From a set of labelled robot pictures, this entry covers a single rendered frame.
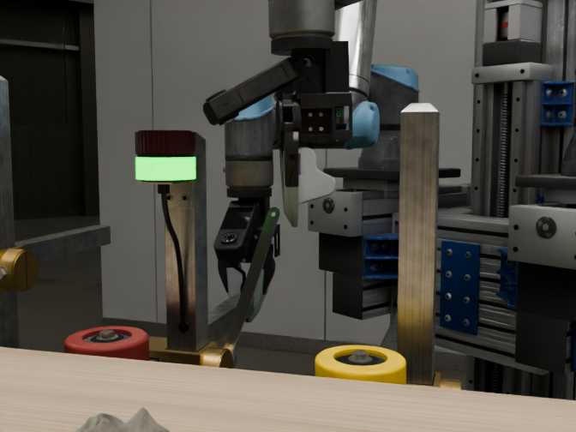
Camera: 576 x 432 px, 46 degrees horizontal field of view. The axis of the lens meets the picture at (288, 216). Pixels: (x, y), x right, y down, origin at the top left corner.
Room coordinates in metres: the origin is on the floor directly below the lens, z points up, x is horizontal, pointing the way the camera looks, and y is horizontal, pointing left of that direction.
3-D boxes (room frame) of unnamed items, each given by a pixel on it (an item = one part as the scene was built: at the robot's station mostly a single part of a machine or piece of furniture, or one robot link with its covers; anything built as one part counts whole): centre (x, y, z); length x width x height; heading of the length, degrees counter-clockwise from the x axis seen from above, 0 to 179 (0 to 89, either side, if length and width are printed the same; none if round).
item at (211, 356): (0.74, 0.13, 0.84); 0.13 x 0.06 x 0.05; 74
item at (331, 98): (0.79, -0.02, 1.15); 0.09 x 0.08 x 0.12; 95
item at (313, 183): (0.78, -0.03, 1.04); 0.06 x 0.03 x 0.09; 95
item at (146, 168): (0.69, 0.12, 1.07); 0.06 x 0.06 x 0.02
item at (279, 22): (0.80, -0.02, 1.23); 0.08 x 0.08 x 0.05
